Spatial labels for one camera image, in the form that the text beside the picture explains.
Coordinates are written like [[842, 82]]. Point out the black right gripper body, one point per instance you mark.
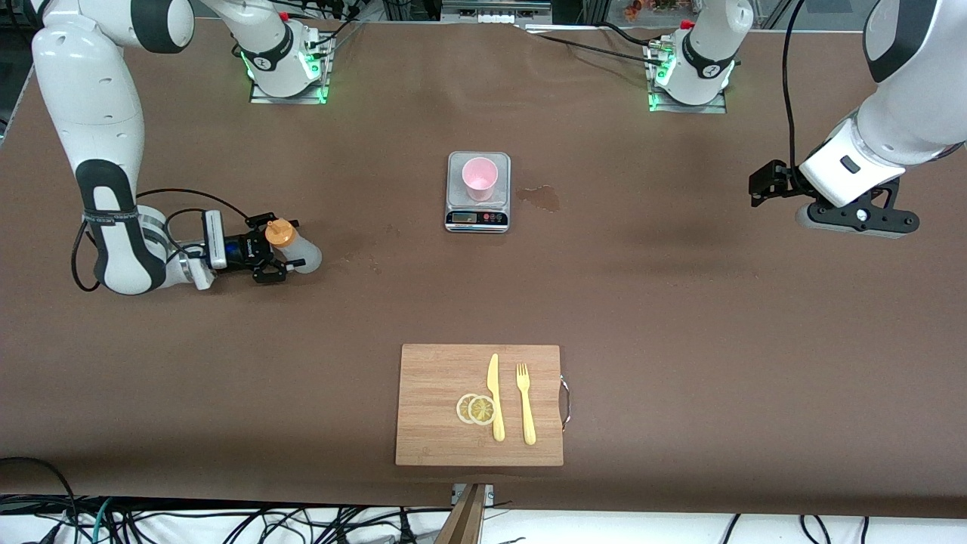
[[248, 248]]

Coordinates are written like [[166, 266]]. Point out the sauce bottle with orange cap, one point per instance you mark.
[[306, 257]]

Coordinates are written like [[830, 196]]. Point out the pink plastic cup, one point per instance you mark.
[[480, 177]]

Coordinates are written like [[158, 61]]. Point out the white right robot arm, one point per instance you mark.
[[98, 98]]

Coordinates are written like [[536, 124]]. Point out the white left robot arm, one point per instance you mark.
[[906, 113]]

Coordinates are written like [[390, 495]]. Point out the brown sauce spill puddle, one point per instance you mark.
[[544, 198]]

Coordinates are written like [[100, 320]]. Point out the brown table cover sheet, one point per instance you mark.
[[189, 363]]

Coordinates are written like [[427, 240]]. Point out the wooden cutting board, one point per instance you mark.
[[438, 378]]

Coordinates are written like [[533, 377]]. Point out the silver digital kitchen scale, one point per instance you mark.
[[483, 219]]

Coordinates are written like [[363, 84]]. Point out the colourful toy food pile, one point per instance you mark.
[[634, 9]]

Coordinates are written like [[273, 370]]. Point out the lemon slice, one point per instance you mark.
[[461, 409], [481, 410]]

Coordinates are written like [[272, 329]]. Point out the yellow plastic knife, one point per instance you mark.
[[493, 378]]

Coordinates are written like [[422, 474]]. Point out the yellow plastic fork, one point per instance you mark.
[[527, 415]]

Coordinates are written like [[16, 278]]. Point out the white power strip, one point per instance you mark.
[[495, 19]]

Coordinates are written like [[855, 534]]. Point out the wooden beam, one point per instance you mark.
[[464, 521]]

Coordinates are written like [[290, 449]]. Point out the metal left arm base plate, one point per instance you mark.
[[687, 109]]

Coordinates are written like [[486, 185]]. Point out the small metal bracket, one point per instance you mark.
[[489, 495]]

